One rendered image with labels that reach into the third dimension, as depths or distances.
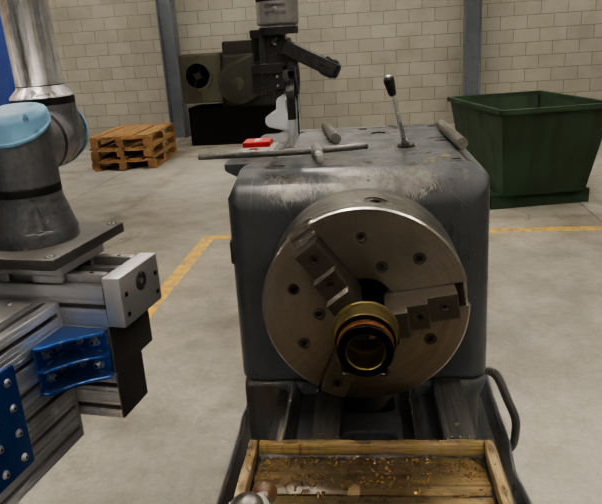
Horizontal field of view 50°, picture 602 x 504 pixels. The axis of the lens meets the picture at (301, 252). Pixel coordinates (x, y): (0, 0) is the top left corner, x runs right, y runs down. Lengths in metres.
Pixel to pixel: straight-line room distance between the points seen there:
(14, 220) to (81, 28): 10.80
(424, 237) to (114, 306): 0.52
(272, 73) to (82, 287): 0.50
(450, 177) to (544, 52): 10.06
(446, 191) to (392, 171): 0.10
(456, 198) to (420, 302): 0.24
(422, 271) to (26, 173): 0.66
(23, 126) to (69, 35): 10.88
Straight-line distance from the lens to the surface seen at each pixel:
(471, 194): 1.10
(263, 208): 1.10
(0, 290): 1.24
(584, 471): 2.53
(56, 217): 1.18
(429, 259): 0.96
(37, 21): 1.29
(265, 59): 1.21
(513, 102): 6.69
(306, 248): 0.91
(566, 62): 11.23
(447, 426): 1.10
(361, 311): 0.86
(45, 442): 1.20
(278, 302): 0.98
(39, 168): 1.17
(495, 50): 10.99
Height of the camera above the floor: 1.47
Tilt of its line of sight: 18 degrees down
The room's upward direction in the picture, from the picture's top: 4 degrees counter-clockwise
